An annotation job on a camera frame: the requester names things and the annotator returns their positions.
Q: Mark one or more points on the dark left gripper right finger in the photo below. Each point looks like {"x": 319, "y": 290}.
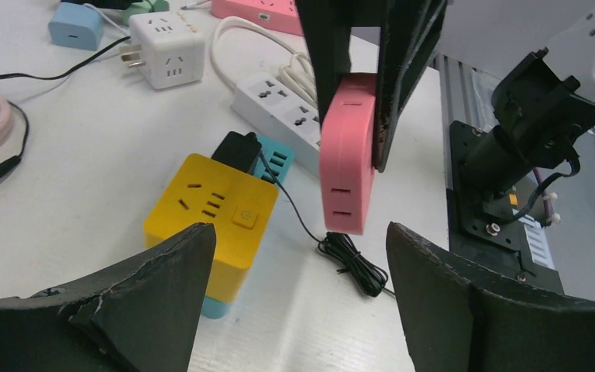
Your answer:
{"x": 457, "y": 315}

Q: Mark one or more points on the small black charger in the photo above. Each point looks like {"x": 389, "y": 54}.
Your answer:
{"x": 239, "y": 151}

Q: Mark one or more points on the light blue charger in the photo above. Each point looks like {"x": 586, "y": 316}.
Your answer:
{"x": 76, "y": 26}

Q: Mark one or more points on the white cube plug adapter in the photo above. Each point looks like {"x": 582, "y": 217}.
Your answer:
{"x": 165, "y": 48}

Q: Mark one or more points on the teal power strip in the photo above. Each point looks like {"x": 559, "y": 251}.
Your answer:
{"x": 273, "y": 160}

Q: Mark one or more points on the yellow cube socket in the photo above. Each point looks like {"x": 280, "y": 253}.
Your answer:
{"x": 237, "y": 204}

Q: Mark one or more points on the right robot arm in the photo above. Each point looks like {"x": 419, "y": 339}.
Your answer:
{"x": 541, "y": 106}

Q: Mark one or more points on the pink cube socket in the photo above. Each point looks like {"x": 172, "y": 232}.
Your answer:
{"x": 345, "y": 157}

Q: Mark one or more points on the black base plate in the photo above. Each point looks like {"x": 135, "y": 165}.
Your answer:
{"x": 477, "y": 227}

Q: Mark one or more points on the white power strip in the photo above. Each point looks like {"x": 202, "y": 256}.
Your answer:
{"x": 281, "y": 115}

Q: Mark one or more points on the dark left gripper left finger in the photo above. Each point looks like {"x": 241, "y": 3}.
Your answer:
{"x": 140, "y": 314}

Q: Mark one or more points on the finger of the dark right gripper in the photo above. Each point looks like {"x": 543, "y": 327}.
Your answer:
{"x": 327, "y": 29}
{"x": 409, "y": 34}

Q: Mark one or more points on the green charger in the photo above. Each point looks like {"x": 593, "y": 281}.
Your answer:
{"x": 144, "y": 7}

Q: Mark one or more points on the pink triangular power strip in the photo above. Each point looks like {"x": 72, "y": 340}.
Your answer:
{"x": 278, "y": 15}

